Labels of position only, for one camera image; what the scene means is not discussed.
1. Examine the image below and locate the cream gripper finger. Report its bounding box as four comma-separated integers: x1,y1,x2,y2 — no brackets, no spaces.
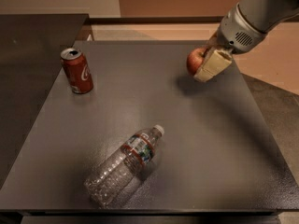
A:
193,47,233,82
207,33,218,47

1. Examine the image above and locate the clear plastic water bottle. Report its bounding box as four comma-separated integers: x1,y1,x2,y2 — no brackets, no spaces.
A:
84,125,164,207

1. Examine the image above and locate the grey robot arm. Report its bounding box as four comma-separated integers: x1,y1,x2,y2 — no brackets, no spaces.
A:
187,0,299,82

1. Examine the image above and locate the red cola can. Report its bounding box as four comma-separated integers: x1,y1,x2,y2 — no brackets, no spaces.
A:
61,48,93,94

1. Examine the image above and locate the red apple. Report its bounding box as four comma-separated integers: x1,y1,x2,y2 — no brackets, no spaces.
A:
186,47,207,76

